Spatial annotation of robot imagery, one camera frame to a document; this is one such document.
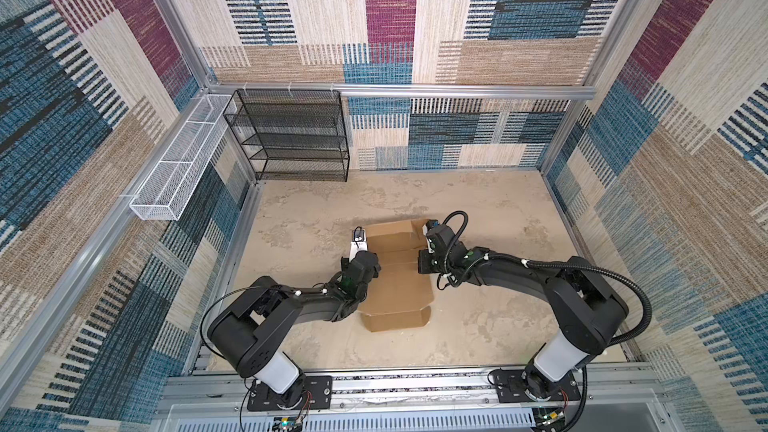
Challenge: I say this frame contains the aluminium front rail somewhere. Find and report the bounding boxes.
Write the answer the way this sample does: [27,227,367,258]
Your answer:
[150,363,683,431]

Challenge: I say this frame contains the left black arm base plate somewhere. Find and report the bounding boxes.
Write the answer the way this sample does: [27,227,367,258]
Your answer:
[246,374,333,412]

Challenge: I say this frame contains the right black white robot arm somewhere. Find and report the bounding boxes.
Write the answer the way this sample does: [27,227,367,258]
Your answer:
[418,220,652,401]

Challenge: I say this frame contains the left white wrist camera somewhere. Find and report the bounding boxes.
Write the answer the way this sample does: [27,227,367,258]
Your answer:
[349,226,368,260]

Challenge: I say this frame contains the brown cardboard box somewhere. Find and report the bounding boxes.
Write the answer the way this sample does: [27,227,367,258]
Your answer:
[358,218,434,333]

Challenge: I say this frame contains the white wire mesh basket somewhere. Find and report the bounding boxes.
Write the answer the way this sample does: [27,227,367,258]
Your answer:
[130,94,231,221]

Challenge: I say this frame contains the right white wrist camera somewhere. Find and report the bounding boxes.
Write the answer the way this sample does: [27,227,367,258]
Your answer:
[424,219,446,250]

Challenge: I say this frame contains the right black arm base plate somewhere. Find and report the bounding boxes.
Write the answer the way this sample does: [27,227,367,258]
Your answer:
[487,368,581,404]

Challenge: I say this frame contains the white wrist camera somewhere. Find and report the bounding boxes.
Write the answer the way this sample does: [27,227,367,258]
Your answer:
[349,226,368,260]
[424,219,446,250]

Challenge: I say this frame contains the black wire shelf rack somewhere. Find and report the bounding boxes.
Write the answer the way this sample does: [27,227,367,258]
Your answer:
[223,89,351,182]

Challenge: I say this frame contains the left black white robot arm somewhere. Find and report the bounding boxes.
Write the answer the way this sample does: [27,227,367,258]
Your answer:
[204,251,381,410]

